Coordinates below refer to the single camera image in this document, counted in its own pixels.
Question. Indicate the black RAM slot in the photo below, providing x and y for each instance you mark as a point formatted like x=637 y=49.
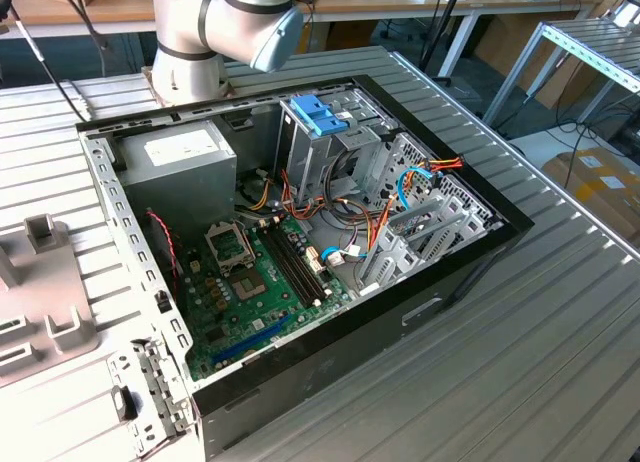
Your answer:
x=306 y=255
x=287 y=265
x=294 y=262
x=300 y=258

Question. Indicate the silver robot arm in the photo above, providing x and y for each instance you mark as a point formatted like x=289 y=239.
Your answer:
x=185 y=77

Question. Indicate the aluminium slat table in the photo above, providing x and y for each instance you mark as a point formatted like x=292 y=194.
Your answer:
x=590 y=47

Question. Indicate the green RAM stick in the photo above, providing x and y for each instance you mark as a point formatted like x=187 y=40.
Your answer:
x=10 y=325

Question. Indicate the metal disk bay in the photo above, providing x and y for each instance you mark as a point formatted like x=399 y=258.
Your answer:
x=395 y=269

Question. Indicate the blue plastic drive latch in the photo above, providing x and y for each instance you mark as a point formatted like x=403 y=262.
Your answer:
x=312 y=113

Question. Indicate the large brown cardboard sheet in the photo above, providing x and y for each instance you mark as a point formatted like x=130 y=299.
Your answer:
x=570 y=82

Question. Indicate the grey parts rack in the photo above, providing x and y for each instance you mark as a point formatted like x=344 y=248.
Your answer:
x=50 y=282

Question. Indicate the green motherboard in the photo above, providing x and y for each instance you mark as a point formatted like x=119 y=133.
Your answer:
x=280 y=312

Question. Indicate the labelled cardboard box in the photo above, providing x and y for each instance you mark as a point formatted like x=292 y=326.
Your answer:
x=600 y=197

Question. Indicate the CPU socket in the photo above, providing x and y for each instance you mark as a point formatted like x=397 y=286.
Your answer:
x=247 y=284

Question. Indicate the black tripod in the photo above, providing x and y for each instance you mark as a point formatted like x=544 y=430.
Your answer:
x=445 y=14

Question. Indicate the open black PC case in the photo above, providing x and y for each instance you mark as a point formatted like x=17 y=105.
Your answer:
x=350 y=342

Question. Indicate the grey power supply unit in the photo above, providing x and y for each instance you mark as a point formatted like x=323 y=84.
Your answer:
x=180 y=182

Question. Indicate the metal optical drive cage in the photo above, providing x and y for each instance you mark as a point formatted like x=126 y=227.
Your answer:
x=300 y=157

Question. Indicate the blue expansion slot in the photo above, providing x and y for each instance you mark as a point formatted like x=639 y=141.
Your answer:
x=250 y=342

